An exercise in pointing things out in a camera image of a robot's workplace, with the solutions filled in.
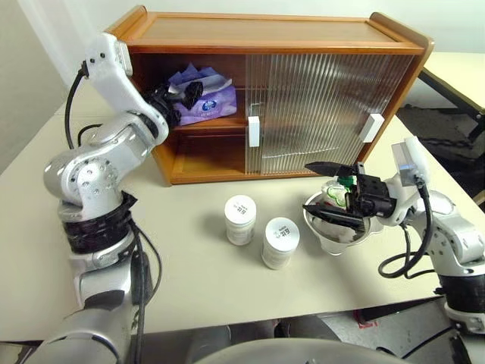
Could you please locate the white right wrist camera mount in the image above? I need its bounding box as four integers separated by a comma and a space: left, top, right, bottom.
382, 136, 431, 225

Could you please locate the purple tissue pack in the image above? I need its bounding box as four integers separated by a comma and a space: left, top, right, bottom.
166, 63, 238, 127

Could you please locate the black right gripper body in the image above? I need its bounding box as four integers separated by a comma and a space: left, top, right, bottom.
346, 174, 396, 221

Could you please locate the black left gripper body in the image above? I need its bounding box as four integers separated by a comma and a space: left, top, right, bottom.
145, 87, 183, 127

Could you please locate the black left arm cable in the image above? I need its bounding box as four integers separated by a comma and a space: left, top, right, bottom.
63, 62, 164, 364

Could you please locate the beige table with black frame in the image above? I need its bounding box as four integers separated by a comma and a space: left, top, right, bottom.
416, 51, 485, 144

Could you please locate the metal bowl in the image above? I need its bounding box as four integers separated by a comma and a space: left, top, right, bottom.
302, 190, 384, 256

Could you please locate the black table leg bar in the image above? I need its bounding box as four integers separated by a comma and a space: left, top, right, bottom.
358, 297, 444, 316

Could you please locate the silver robot torso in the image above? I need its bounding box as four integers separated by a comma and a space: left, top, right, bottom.
191, 336, 416, 364

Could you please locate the ribbed glass sliding door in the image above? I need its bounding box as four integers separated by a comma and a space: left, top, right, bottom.
244, 52, 395, 176
260, 52, 417, 176

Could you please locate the wooden cabinet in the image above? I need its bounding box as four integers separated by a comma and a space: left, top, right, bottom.
105, 5, 436, 186

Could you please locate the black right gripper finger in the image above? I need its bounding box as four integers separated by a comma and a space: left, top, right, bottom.
304, 160, 365, 179
302, 204, 368, 236

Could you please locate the white bottle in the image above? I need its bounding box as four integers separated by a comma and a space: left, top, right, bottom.
260, 217, 302, 271
223, 194, 257, 246

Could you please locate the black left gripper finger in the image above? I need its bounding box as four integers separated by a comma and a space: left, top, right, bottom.
183, 80, 206, 110

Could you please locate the snowman plush toy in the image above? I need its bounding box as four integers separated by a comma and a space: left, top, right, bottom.
321, 174, 359, 210

